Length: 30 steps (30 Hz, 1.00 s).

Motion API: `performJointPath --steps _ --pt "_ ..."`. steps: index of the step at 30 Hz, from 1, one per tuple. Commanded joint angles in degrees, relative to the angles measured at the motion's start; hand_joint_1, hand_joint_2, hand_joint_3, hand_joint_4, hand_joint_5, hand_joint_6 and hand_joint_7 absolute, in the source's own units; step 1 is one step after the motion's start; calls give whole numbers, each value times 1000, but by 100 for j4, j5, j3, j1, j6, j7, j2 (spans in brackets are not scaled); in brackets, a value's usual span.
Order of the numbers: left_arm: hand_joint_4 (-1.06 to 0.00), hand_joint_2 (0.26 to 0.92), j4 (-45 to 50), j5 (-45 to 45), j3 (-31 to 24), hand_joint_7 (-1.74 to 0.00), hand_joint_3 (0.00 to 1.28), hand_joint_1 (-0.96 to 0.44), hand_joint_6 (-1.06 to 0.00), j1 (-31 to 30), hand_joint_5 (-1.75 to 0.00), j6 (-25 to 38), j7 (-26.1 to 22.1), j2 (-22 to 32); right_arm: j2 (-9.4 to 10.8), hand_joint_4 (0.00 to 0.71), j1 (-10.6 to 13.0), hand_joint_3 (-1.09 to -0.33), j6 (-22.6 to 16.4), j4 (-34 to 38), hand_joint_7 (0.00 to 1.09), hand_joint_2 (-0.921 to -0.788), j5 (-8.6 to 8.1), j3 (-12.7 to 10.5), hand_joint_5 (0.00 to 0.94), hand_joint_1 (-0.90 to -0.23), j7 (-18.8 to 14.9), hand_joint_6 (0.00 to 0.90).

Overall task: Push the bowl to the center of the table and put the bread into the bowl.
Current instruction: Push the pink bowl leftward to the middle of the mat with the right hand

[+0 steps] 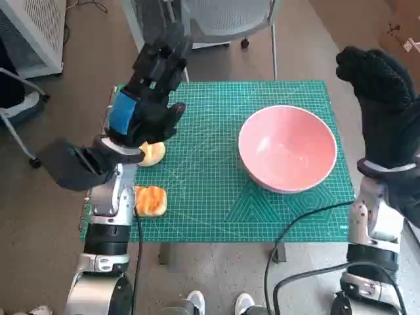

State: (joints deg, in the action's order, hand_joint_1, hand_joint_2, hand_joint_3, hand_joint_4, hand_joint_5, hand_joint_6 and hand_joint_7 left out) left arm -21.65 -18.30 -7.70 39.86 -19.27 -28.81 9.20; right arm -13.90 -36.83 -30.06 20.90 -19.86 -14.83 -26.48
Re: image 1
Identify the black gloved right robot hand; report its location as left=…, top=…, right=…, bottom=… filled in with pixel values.
left=335, top=45, right=418, bottom=169

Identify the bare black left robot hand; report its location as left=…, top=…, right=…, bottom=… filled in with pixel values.
left=104, top=22, right=192, bottom=151

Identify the round toy bread bun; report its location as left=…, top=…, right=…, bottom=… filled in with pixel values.
left=136, top=141, right=166, bottom=167

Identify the rectangular orange toy bread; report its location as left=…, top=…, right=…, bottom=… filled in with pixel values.
left=134, top=185, right=169, bottom=218

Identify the pink bowl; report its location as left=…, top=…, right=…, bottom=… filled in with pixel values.
left=238, top=104, right=338, bottom=194

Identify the large cardboard box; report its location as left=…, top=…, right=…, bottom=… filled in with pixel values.
left=377, top=0, right=420, bottom=66

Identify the green cutting mat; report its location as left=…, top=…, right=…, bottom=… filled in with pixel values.
left=83, top=81, right=357, bottom=244

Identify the grey mesh chair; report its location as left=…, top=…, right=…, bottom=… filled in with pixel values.
left=163, top=0, right=278, bottom=83

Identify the black office chair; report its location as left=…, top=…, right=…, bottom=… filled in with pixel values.
left=0, top=32, right=51, bottom=170

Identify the small wooden table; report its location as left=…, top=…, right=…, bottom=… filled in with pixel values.
left=78, top=80, right=358, bottom=266

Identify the white perforated cabinet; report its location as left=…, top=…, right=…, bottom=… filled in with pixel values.
left=0, top=0, right=66, bottom=80

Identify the person's white left shoe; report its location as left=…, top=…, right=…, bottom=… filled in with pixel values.
left=186, top=290, right=206, bottom=315

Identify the person's white shoe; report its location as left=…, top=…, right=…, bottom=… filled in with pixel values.
left=235, top=293, right=255, bottom=315
left=186, top=290, right=206, bottom=315

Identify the person's white right shoe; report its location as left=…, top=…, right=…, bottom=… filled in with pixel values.
left=235, top=293, right=255, bottom=315

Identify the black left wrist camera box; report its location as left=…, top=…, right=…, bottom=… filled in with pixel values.
left=37, top=137, right=116, bottom=192

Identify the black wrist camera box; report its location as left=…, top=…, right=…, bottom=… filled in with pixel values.
left=388, top=98, right=420, bottom=229
left=37, top=137, right=116, bottom=192

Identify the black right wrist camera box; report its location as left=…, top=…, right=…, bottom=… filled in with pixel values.
left=388, top=98, right=420, bottom=229

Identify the thin black floor cable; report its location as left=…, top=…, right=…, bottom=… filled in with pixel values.
left=63, top=0, right=109, bottom=45

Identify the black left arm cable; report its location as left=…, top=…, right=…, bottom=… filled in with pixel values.
left=130, top=205, right=144, bottom=315

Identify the long black right arm cable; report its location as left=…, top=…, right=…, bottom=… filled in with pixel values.
left=264, top=199, right=356, bottom=315

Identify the looped black right arm cable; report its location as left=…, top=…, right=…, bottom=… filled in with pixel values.
left=273, top=261, right=408, bottom=315

